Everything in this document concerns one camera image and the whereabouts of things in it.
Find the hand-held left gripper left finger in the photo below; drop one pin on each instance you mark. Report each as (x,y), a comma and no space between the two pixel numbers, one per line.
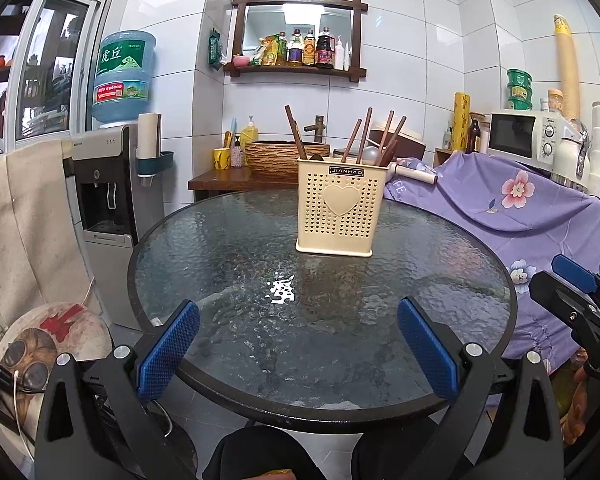
(170,345)

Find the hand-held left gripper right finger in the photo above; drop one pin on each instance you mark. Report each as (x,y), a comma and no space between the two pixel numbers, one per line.
(427,347)

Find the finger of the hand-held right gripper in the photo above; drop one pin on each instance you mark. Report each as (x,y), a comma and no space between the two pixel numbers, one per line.
(555,290)
(575,272)

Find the cream plastic utensil holder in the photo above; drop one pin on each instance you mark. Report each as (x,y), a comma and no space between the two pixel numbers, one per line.
(337,225)

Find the person's right hand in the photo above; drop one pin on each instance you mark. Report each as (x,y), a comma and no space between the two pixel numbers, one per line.
(582,410)

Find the printed stool cushion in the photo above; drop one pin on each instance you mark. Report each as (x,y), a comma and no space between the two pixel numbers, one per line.
(75,340)

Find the purple floral cloth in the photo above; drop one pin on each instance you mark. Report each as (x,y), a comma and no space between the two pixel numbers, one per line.
(480,220)

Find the round glass table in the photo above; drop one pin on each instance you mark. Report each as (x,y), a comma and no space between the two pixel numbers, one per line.
(230,260)

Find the white kettle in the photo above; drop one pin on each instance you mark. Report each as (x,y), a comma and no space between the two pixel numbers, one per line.
(565,155)

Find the person's right leg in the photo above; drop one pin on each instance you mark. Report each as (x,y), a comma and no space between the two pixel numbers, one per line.
(375,460)

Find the person's leg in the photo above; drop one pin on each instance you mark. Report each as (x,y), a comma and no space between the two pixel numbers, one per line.
(260,455)
(375,460)

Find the person's left leg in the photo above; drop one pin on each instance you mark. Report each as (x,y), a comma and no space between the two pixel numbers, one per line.
(260,455)

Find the white microwave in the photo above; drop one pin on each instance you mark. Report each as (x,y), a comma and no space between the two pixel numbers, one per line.
(510,135)

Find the brown glass bottle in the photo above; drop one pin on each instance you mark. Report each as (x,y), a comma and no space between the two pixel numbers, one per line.
(474,137)

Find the cream pan with glass lid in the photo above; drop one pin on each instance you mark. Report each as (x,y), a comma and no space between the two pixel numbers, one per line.
(420,177)

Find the wooden counter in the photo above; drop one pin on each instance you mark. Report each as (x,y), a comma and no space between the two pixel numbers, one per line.
(220,180)

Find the yellow lid jar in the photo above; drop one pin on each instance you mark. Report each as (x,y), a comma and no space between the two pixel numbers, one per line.
(555,101)

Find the small clear bottle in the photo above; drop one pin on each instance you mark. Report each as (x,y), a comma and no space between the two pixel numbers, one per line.
(447,140)

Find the beige cloth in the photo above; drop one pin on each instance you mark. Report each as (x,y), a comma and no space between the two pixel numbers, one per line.
(30,220)

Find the yellow wrap roll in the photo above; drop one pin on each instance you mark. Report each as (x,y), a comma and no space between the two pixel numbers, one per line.
(461,122)

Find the yellow cup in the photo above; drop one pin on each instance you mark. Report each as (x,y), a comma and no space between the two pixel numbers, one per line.
(221,160)

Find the grey water dispenser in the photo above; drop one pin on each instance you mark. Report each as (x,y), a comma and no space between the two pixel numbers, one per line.
(105,160)

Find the dotted pump bottle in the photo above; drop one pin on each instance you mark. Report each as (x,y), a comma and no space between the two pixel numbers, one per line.
(237,154)

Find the tall stack of paper cups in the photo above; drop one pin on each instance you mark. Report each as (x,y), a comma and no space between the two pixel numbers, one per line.
(567,70)

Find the woven pattern basin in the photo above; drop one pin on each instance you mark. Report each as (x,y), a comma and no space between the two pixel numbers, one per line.
(270,160)

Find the light blue toothbrush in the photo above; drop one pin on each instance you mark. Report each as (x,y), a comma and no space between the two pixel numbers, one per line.
(232,132)

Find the yellow dish soap bottle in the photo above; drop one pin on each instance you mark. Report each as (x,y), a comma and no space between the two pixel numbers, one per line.
(250,132)

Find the bamboo style faucet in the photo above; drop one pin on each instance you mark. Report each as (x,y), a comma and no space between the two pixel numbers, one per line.
(319,130)

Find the blue water jug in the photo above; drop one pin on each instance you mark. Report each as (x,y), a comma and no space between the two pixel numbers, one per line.
(122,80)

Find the green hanging packet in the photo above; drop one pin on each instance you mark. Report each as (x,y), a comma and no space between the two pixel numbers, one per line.
(215,47)

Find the small white bottle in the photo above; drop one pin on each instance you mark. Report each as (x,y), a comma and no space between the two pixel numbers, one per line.
(347,57)

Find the white pump bottle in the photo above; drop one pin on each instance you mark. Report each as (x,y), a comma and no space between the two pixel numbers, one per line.
(338,55)

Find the white framed window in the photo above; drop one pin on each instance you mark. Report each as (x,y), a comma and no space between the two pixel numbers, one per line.
(55,60)

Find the dark soy sauce bottle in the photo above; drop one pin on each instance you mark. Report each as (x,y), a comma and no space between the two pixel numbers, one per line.
(324,50)

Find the green oil bottle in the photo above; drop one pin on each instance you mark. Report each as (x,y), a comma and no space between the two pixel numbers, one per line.
(281,50)

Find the amber sauce bottle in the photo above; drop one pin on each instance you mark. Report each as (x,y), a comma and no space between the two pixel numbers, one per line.
(308,52)

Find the purple label bottle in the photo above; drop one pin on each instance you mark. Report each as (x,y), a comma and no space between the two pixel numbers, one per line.
(295,50)

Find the wooden framed mirror shelf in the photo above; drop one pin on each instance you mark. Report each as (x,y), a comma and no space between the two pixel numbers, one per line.
(238,30)

